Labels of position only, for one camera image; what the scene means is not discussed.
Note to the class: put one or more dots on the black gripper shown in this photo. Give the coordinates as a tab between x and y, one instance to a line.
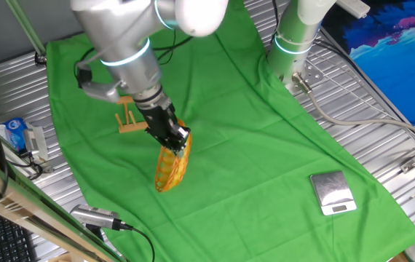
160	120

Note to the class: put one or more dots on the green metal pole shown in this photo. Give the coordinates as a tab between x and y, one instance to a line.
25	25

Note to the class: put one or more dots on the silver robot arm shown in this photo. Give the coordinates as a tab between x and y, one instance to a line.
127	54

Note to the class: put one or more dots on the aluminium camera bracket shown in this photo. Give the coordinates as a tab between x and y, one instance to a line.
45	168

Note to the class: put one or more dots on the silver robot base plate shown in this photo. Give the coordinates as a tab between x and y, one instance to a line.
313	74

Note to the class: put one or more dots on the silver depth camera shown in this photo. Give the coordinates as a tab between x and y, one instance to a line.
34	142
94	216

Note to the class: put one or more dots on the silver digital kitchen scale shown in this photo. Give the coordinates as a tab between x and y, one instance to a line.
331	189

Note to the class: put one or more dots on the wooden frame beam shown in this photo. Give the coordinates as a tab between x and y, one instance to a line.
18	207

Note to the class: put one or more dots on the green cloth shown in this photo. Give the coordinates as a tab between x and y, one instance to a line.
247	163

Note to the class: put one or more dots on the blue patterned mat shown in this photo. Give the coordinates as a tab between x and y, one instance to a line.
393	72

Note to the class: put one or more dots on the wooden dish rack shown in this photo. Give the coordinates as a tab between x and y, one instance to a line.
131	127

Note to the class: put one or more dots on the black pole clamp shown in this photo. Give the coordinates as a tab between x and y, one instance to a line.
40	59

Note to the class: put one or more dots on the blue white tissue pack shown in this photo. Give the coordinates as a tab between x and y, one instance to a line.
15	132

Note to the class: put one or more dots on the white power strip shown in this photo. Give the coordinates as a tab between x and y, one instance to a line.
355	8

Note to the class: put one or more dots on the black keyboard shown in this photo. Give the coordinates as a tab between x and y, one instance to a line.
0	240

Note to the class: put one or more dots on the silver bracket with black plug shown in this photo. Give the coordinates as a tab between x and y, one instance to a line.
100	92

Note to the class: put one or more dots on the orange yellow woven basket dish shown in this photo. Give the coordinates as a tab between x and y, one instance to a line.
171	174

